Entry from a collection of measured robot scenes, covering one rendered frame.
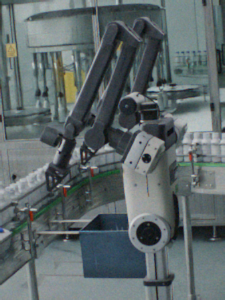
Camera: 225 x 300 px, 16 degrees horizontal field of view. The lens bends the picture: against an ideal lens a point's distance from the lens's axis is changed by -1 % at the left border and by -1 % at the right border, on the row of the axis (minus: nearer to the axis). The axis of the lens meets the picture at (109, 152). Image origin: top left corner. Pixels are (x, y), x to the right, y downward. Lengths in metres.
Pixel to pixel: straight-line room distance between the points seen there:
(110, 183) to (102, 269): 1.09
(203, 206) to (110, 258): 2.99
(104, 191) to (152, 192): 1.61
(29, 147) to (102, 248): 3.31
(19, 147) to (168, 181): 3.93
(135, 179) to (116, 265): 0.69
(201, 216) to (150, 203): 3.54
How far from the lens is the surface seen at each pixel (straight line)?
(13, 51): 6.76
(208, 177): 4.62
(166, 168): 2.96
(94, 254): 3.58
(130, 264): 3.55
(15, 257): 3.50
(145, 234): 3.03
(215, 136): 4.59
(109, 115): 2.81
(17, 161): 6.85
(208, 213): 6.50
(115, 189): 4.62
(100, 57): 2.80
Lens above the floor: 1.88
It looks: 10 degrees down
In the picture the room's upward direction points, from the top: 5 degrees counter-clockwise
